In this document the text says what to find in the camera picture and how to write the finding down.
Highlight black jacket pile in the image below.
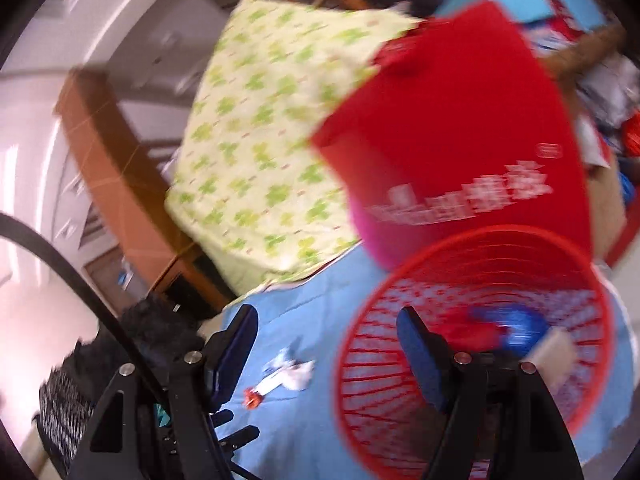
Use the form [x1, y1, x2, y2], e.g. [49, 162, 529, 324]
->
[35, 295, 204, 478]

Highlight red paper shopping bag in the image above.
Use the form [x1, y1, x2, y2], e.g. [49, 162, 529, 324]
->
[311, 0, 593, 269]

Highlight green clover pattern quilt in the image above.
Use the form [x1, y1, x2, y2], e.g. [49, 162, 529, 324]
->
[165, 0, 416, 295]

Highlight light blue bed sheet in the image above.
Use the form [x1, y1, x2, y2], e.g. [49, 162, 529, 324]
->
[211, 244, 637, 480]

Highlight pink pillow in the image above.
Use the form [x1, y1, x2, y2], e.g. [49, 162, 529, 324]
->
[348, 194, 396, 271]

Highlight white wrapper trash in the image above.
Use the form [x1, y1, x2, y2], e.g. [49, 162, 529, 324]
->
[243, 347, 316, 410]

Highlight brown wooden pillar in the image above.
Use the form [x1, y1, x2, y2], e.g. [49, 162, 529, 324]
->
[55, 68, 233, 316]

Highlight red plastic mesh basket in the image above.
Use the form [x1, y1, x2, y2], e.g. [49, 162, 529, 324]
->
[335, 226, 615, 479]

